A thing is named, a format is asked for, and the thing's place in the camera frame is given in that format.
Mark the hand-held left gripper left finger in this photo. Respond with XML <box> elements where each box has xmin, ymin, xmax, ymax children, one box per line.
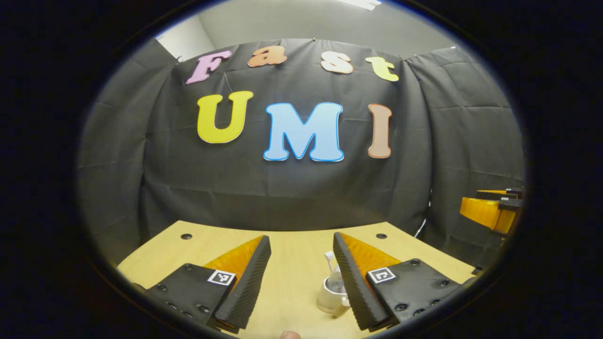
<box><xmin>143</xmin><ymin>235</ymin><xmax>273</xmax><ymax>335</ymax></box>

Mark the light wooden desktop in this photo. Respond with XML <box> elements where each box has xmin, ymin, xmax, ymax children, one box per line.
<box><xmin>117</xmin><ymin>220</ymin><xmax>476</xmax><ymax>339</ymax></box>

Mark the ceiling light panel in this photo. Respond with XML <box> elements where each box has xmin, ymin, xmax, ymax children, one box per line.
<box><xmin>337</xmin><ymin>0</ymin><xmax>382</xmax><ymax>11</ymax></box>

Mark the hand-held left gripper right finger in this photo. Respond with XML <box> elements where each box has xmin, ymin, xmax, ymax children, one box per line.
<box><xmin>333</xmin><ymin>232</ymin><xmax>464</xmax><ymax>332</ymax></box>

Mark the black backdrop cloth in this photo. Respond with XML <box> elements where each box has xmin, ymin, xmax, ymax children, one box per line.
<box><xmin>78</xmin><ymin>38</ymin><xmax>526</xmax><ymax>269</ymax></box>

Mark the white cup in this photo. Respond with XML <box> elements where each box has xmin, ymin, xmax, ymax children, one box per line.
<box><xmin>317</xmin><ymin>275</ymin><xmax>351</xmax><ymax>315</ymax></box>

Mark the white toothpaste tube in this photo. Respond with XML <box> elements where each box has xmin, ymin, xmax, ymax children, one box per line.
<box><xmin>324</xmin><ymin>251</ymin><xmax>345</xmax><ymax>290</ymax></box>

